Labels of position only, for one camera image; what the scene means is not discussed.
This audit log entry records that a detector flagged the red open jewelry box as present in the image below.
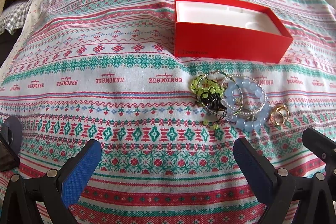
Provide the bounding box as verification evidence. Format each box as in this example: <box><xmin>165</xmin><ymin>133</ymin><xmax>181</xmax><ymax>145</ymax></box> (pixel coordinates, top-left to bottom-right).
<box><xmin>174</xmin><ymin>0</ymin><xmax>293</xmax><ymax>64</ymax></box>

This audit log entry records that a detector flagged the green bead bracelet black cord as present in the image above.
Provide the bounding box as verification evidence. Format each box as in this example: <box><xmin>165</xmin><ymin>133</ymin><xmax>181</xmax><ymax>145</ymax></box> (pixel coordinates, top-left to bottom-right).
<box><xmin>190</xmin><ymin>74</ymin><xmax>228</xmax><ymax>132</ymax></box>

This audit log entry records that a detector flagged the grey checkered sheet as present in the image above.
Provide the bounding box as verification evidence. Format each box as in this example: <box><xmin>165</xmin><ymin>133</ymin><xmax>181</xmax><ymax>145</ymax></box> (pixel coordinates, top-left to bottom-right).
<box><xmin>1</xmin><ymin>0</ymin><xmax>33</xmax><ymax>35</ymax></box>

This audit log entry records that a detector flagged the white pearl bracelet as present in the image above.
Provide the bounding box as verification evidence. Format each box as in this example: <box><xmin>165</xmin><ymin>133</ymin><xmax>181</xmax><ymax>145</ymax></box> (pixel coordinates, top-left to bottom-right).
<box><xmin>220</xmin><ymin>73</ymin><xmax>268</xmax><ymax>117</ymax></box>

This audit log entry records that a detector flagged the small seed bead bracelet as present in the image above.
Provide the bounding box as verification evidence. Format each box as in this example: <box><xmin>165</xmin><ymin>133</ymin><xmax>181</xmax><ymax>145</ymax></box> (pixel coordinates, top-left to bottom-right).
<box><xmin>195</xmin><ymin>69</ymin><xmax>237</xmax><ymax>114</ymax></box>

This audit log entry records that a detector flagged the large gold knot ring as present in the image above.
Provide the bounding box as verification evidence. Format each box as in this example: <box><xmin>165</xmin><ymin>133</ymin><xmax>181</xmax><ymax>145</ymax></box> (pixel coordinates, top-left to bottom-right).
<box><xmin>269</xmin><ymin>103</ymin><xmax>291</xmax><ymax>126</ymax></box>

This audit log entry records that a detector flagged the light blue bead bracelet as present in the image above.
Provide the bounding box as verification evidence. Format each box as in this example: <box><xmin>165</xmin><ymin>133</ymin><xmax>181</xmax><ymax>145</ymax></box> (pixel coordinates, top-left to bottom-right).
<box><xmin>223</xmin><ymin>78</ymin><xmax>272</xmax><ymax>132</ymax></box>

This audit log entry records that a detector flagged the patterned handmade bed cloth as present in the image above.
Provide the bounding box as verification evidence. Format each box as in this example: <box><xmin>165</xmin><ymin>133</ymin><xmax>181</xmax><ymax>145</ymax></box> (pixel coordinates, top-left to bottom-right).
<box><xmin>1</xmin><ymin>0</ymin><xmax>335</xmax><ymax>223</ymax></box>

